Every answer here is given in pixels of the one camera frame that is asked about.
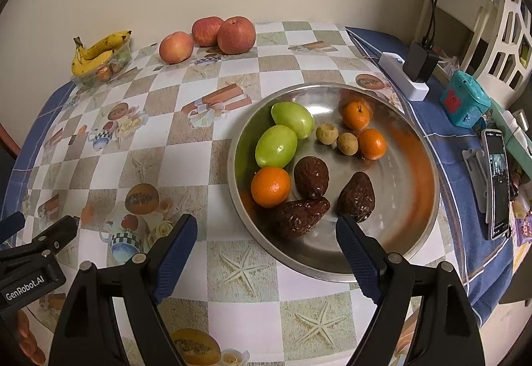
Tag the clear plastic container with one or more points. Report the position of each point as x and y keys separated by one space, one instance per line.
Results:
x=106 y=70

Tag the white power strip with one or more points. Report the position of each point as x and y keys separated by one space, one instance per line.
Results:
x=395 y=66

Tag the round longan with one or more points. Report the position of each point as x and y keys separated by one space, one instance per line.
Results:
x=347 y=143

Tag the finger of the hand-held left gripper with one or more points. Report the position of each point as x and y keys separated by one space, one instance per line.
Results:
x=54 y=237
x=10 y=226

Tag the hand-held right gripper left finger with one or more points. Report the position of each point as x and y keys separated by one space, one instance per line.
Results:
x=176 y=253

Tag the black charger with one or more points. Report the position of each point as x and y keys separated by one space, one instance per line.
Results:
x=422 y=62

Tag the white phone stand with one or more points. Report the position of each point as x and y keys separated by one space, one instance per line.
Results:
x=474 y=179

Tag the large tangerine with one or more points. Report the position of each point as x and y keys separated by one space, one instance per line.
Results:
x=270 y=187

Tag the yellow banana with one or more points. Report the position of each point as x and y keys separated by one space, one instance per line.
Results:
x=104 y=43
x=93 y=60

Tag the white chair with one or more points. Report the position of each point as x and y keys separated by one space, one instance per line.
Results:
x=461 y=4

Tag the purple packet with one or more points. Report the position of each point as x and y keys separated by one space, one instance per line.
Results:
x=523 y=226

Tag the green jujube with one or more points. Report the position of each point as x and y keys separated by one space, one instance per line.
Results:
x=275 y=146

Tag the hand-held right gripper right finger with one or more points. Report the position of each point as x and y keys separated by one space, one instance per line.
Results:
x=357 y=258

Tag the teal box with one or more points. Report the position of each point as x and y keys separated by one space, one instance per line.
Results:
x=465 y=100

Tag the tangerine with stem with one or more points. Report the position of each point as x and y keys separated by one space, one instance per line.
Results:
x=356 y=116

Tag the pale red apple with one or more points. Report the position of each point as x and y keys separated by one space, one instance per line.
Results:
x=176 y=48

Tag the green mango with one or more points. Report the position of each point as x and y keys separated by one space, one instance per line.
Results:
x=293 y=119

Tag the round steel plate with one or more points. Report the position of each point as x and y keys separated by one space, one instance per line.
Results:
x=407 y=191

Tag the smartphone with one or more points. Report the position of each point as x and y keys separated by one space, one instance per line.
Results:
x=498 y=183

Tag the person's left hand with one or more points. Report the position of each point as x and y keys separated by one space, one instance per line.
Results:
x=31 y=339

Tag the white lattice basket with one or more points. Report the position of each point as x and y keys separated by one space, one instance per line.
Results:
x=509 y=33

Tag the hollowed longan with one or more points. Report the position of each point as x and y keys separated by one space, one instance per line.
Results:
x=326 y=134

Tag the dark red apple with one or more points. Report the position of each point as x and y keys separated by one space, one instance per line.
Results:
x=205 y=31

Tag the dark brown avocado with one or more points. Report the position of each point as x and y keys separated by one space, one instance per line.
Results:
x=301 y=218
x=311 y=176
x=356 y=197

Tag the mint green box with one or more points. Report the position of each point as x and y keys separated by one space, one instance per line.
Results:
x=509 y=122

